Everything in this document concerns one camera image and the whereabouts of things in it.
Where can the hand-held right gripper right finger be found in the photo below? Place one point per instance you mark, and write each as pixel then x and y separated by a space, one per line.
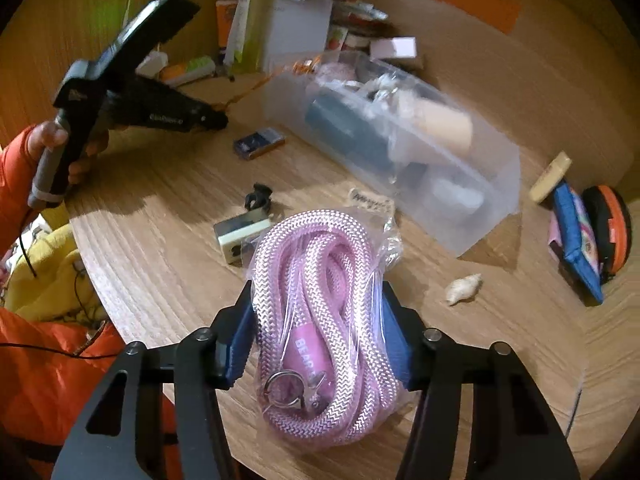
pixel 397 350

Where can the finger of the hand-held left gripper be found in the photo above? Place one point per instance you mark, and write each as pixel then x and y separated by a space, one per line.
pixel 210 117

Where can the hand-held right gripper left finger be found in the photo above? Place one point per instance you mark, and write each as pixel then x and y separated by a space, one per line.
pixel 235 350

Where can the dark green glass bottle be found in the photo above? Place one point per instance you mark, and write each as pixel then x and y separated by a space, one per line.
pixel 340 130

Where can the clear plastic storage box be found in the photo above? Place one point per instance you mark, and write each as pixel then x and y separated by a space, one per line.
pixel 480 210

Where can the white round cap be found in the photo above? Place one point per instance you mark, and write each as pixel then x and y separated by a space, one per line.
pixel 455 192

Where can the person's left forearm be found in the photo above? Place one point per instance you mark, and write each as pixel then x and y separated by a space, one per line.
pixel 15 170

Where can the wooden desktop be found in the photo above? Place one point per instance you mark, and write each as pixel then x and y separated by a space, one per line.
pixel 165 240

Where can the person's left hand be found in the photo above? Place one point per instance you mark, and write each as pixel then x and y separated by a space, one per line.
pixel 47 137

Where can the white orange lotion bottle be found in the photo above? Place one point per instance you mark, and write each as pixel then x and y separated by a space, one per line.
pixel 190 67

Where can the dark blue small box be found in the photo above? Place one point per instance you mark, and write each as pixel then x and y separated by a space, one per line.
pixel 257 143

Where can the white printed carton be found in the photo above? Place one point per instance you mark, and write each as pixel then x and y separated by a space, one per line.
pixel 150 65

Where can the white squeeze tube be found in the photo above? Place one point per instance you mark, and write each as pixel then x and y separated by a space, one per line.
pixel 235 35

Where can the small pale seashell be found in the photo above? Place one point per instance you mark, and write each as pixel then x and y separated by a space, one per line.
pixel 462 290

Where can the black plastic clip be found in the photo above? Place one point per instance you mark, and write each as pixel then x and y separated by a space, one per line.
pixel 257 197

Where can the yellow-green spray bottle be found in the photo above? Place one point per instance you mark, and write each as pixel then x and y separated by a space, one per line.
pixel 252 25

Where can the orange sunscreen tube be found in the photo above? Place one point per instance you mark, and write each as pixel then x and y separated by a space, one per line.
pixel 225 15

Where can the small white boxy device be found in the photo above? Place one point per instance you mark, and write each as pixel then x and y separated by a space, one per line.
pixel 235 240

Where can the fruit print carton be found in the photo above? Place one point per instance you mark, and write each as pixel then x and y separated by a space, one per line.
pixel 337 37

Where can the small clear packet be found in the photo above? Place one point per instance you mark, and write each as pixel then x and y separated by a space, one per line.
pixel 372 200

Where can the yellow cloth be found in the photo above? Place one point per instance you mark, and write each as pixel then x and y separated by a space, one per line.
pixel 45 270

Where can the person's orange jacket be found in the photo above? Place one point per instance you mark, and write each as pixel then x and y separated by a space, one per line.
pixel 50 375

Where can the pink flat item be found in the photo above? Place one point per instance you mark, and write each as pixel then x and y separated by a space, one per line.
pixel 553 232

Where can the small white box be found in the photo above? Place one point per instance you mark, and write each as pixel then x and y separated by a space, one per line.
pixel 395 47

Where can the blue pencil pouch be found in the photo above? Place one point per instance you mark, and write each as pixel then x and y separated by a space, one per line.
pixel 575 240

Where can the beige cylindrical bottle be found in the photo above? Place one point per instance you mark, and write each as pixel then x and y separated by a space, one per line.
pixel 550 177

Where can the black orange round case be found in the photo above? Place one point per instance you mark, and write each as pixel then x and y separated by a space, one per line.
pixel 612 225

